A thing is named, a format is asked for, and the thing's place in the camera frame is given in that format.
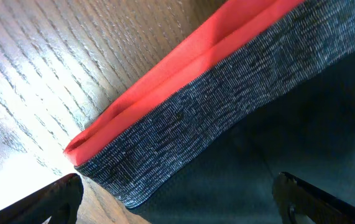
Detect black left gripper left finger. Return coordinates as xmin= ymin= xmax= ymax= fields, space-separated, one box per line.
xmin=0 ymin=173 xmax=83 ymax=224

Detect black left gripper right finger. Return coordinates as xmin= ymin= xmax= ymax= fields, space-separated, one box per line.
xmin=272 ymin=172 xmax=355 ymax=224

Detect black leggings with red waistband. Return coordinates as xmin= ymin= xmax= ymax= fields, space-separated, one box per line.
xmin=64 ymin=1 xmax=355 ymax=223

